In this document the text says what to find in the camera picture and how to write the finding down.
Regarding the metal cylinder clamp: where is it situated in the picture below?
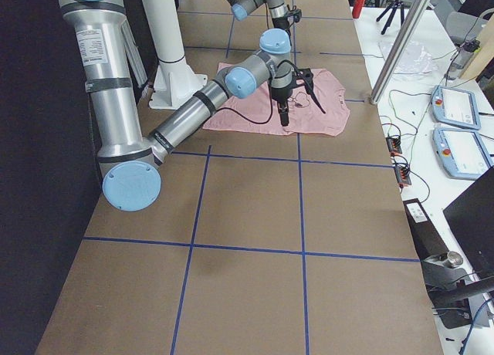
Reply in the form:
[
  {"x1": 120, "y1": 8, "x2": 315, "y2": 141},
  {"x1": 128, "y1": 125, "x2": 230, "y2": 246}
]
[{"x1": 425, "y1": 251, "x2": 464, "y2": 269}]

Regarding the black tripod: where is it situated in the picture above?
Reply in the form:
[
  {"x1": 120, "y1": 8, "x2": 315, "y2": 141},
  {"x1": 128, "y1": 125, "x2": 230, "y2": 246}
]
[{"x1": 376, "y1": 0, "x2": 405, "y2": 35}]

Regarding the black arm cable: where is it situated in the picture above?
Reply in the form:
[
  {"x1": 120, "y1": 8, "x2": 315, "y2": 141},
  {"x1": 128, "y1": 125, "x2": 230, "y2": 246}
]
[
  {"x1": 204, "y1": 0, "x2": 298, "y2": 36},
  {"x1": 222, "y1": 59, "x2": 327, "y2": 124}
]

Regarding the aluminium frame post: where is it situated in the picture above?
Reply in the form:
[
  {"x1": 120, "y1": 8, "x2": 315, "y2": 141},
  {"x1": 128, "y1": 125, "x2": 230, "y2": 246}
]
[{"x1": 370, "y1": 0, "x2": 430, "y2": 105}]

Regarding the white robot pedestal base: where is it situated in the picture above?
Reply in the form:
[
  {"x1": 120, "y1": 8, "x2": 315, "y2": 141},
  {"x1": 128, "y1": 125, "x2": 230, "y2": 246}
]
[{"x1": 141, "y1": 0, "x2": 208, "y2": 110}]

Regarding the clear plastic bag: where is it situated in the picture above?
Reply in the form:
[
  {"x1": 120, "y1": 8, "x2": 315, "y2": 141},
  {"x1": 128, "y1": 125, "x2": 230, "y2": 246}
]
[{"x1": 394, "y1": 42, "x2": 438, "y2": 74}]

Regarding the black box with label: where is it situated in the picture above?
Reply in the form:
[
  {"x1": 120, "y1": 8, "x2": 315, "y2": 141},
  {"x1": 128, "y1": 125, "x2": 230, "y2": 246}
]
[{"x1": 403, "y1": 198, "x2": 449, "y2": 267}]

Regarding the upper teach pendant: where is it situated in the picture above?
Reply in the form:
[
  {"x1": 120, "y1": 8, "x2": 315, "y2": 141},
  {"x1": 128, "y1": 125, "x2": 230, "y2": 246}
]
[{"x1": 431, "y1": 85, "x2": 481, "y2": 130}]

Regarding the lower teach pendant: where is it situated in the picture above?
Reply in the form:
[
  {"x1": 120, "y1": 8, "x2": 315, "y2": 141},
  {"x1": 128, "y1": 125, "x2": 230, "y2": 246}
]
[{"x1": 432, "y1": 128, "x2": 493, "y2": 181}]

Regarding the red cylinder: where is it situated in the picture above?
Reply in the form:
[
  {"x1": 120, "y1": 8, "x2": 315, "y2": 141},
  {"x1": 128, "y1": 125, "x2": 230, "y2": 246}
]
[{"x1": 352, "y1": 0, "x2": 366, "y2": 19}]

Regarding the orange black connector block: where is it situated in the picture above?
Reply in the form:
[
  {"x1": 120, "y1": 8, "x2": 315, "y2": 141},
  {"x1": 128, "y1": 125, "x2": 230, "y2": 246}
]
[{"x1": 385, "y1": 136, "x2": 402, "y2": 156}]

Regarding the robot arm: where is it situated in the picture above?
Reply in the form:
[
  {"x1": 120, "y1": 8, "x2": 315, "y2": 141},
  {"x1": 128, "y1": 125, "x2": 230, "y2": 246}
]
[
  {"x1": 226, "y1": 0, "x2": 302, "y2": 35},
  {"x1": 58, "y1": 0, "x2": 307, "y2": 211}
]

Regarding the black monitor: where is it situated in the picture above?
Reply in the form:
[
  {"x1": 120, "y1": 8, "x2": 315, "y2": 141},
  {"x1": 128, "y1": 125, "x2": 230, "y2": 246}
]
[{"x1": 443, "y1": 169, "x2": 494, "y2": 278}]

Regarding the teach pendant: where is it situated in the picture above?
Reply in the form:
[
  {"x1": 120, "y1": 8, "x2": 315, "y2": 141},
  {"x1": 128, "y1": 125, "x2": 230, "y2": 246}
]
[
  {"x1": 432, "y1": 128, "x2": 493, "y2": 181},
  {"x1": 431, "y1": 85, "x2": 481, "y2": 130}
]

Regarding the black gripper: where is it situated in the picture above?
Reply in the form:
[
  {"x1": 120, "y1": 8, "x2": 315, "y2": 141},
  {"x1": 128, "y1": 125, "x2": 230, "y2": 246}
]
[
  {"x1": 269, "y1": 68, "x2": 313, "y2": 127},
  {"x1": 272, "y1": 7, "x2": 302, "y2": 36}
]

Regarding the pink snoopy t-shirt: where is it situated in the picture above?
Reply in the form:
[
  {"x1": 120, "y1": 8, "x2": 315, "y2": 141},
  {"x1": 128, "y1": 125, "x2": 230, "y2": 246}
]
[{"x1": 203, "y1": 69, "x2": 350, "y2": 137}]

